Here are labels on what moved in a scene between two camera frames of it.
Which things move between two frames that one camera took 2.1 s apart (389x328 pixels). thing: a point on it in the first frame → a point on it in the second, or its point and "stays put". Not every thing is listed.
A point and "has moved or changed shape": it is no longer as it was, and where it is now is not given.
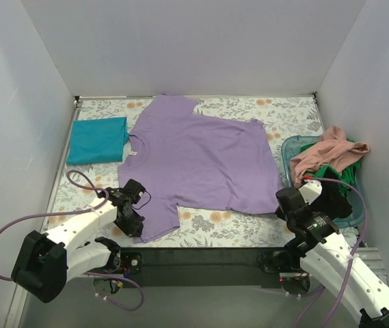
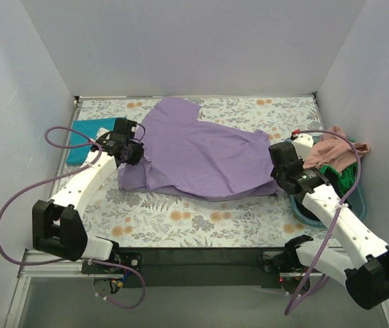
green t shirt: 346,174 stays put
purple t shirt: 182,159 has moved or changed shape
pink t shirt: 333,149 stays put
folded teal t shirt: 98,140 stays put
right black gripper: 333,200 → 279,175
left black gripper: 130,223 → 135,152
